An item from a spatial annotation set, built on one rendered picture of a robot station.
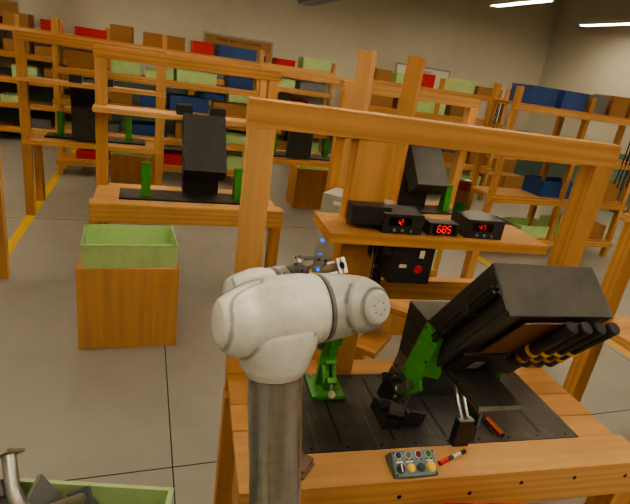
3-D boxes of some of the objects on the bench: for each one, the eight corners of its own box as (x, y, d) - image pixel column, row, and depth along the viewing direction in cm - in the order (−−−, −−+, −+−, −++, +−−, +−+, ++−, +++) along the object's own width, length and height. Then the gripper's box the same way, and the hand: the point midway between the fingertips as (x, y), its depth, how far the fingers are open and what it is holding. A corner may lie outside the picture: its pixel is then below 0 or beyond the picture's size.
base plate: (577, 440, 187) (579, 436, 186) (296, 458, 158) (297, 453, 158) (512, 374, 225) (514, 371, 224) (276, 379, 196) (277, 375, 196)
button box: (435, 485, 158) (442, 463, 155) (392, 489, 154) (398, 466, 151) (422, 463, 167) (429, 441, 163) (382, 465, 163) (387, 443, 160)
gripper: (298, 301, 150) (352, 286, 165) (286, 251, 151) (341, 241, 166) (284, 304, 156) (338, 290, 171) (272, 256, 157) (327, 246, 172)
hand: (332, 267), depth 166 cm, fingers closed on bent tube, 3 cm apart
